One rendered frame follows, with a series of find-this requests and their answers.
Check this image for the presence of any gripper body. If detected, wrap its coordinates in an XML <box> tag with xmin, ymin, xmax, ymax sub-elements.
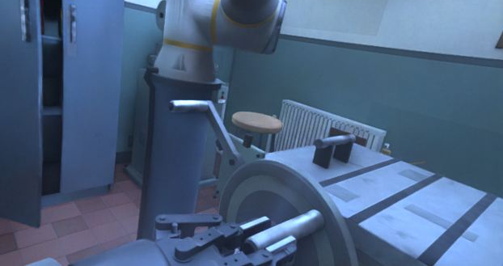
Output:
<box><xmin>68</xmin><ymin>237</ymin><xmax>189</xmax><ymax>266</ymax></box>

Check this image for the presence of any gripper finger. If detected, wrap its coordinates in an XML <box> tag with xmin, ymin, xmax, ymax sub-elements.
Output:
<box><xmin>212</xmin><ymin>235</ymin><xmax>298</xmax><ymax>266</ymax></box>
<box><xmin>154</xmin><ymin>213</ymin><xmax>273</xmax><ymax>264</ymax></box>

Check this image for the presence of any grey handwheel handle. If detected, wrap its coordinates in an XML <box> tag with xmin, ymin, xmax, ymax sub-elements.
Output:
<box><xmin>243</xmin><ymin>209</ymin><xmax>326</xmax><ymax>254</ymax></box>

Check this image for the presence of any silver end-measure rod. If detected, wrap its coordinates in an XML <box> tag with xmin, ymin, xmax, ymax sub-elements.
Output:
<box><xmin>313</xmin><ymin>133</ymin><xmax>357</xmax><ymax>150</ymax></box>

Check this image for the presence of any grey green handwheel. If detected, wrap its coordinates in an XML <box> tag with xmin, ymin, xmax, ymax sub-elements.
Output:
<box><xmin>218</xmin><ymin>158</ymin><xmax>359</xmax><ymax>266</ymax></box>

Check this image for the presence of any black rod cradle block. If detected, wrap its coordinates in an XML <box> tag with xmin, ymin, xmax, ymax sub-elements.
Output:
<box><xmin>332</xmin><ymin>141</ymin><xmax>355</xmax><ymax>164</ymax></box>
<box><xmin>312</xmin><ymin>143</ymin><xmax>336</xmax><ymax>170</ymax></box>

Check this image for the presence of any grey table lock lever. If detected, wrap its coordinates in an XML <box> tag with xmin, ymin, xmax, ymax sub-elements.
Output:
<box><xmin>168</xmin><ymin>99</ymin><xmax>243</xmax><ymax>167</ymax></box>

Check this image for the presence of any grey slotted jig borer table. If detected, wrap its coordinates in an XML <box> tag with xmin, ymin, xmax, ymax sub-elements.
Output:
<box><xmin>264</xmin><ymin>141</ymin><xmax>503</xmax><ymax>266</ymax></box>

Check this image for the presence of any wooden seat stool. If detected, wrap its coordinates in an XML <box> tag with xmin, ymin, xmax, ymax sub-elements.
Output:
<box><xmin>230</xmin><ymin>111</ymin><xmax>285</xmax><ymax>154</ymax></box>

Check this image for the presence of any white radiator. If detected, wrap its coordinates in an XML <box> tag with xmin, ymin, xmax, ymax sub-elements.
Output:
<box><xmin>267</xmin><ymin>99</ymin><xmax>387</xmax><ymax>154</ymax></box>

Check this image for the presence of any brown box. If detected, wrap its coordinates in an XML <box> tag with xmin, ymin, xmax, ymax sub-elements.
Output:
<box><xmin>329</xmin><ymin>126</ymin><xmax>369</xmax><ymax>148</ymax></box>

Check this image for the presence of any blue steel cupboard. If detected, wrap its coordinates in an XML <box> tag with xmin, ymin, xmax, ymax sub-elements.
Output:
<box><xmin>0</xmin><ymin>0</ymin><xmax>126</xmax><ymax>229</ymax></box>

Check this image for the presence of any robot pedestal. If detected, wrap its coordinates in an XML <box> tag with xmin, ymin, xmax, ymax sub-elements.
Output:
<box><xmin>136</xmin><ymin>66</ymin><xmax>223</xmax><ymax>242</ymax></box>

